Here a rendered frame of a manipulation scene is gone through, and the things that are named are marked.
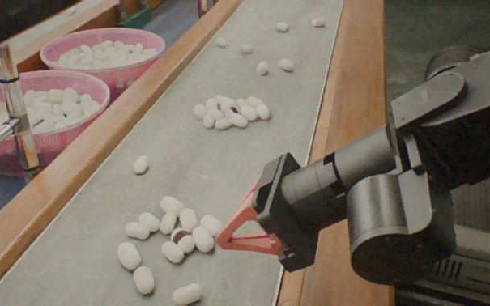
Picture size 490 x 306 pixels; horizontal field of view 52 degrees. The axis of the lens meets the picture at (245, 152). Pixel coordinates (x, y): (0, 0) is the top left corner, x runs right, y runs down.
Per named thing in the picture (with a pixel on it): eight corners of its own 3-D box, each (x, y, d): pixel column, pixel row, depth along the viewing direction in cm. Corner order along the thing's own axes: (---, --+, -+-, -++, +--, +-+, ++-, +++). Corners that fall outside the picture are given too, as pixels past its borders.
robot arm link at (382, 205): (506, 138, 41) (458, 64, 37) (558, 250, 32) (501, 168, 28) (377, 197, 47) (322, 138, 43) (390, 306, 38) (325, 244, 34)
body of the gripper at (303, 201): (249, 221, 42) (325, 184, 38) (273, 158, 50) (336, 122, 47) (296, 274, 43) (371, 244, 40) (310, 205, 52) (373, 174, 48)
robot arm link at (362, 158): (427, 148, 44) (393, 104, 41) (441, 206, 39) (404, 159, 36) (357, 180, 47) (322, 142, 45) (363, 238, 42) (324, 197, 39)
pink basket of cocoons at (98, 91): (120, 109, 106) (114, 67, 101) (110, 181, 84) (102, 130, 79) (-14, 117, 103) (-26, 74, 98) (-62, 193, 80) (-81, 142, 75)
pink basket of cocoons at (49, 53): (183, 70, 125) (181, 32, 120) (141, 118, 103) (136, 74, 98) (84, 61, 130) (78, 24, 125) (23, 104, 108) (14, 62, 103)
